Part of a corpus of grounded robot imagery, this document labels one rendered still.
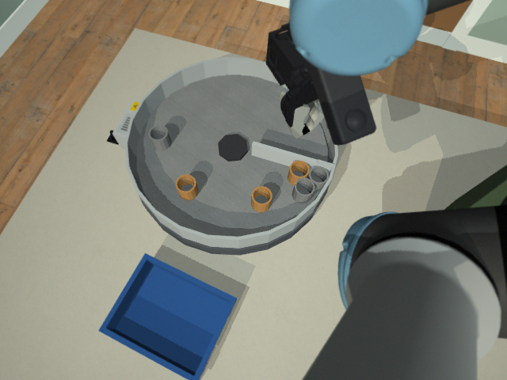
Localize blue crate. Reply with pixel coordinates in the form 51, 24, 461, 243
99, 253, 234, 380

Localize bronze bushing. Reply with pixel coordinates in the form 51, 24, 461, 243
176, 174, 199, 200
288, 161, 310, 186
251, 186, 273, 212

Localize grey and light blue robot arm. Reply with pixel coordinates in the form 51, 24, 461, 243
289, 0, 507, 380

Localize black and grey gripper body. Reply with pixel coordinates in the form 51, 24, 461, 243
266, 23, 318, 105

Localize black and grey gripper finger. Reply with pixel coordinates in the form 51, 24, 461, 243
280, 87, 310, 139
303, 100, 324, 135

